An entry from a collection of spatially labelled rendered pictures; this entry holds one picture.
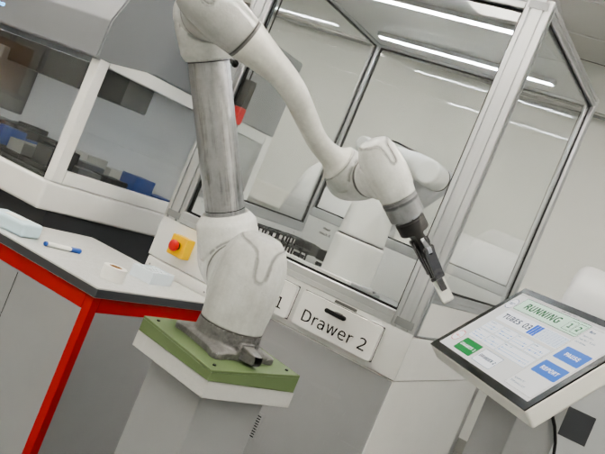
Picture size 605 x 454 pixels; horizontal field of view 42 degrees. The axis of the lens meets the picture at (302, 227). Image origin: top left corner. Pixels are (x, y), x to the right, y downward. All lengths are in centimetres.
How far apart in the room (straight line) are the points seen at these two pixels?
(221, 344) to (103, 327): 57
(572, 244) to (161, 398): 411
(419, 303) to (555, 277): 329
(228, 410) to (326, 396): 68
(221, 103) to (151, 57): 118
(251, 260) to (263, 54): 45
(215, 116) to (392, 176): 44
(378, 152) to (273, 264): 36
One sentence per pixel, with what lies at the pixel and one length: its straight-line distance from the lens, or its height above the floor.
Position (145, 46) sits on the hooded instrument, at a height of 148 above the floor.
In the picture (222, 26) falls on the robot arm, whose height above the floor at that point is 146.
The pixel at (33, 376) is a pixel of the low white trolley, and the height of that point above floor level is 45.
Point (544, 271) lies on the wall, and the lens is 562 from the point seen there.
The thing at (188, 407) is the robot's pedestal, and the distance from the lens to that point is 181.
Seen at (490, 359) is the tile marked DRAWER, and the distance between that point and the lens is 199.
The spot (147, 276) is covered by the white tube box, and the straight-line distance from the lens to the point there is 253.
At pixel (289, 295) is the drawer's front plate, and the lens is 253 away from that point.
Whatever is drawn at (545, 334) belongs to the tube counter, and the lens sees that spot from 200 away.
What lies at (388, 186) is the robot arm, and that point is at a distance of 189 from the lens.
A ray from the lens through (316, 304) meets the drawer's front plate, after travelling 248.
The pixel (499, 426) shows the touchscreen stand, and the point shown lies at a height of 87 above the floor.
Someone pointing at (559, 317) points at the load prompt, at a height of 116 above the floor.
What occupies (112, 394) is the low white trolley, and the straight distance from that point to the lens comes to 248.
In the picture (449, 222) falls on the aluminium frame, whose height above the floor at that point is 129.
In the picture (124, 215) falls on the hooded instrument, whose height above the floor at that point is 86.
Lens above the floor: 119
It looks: 2 degrees down
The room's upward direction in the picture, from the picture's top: 23 degrees clockwise
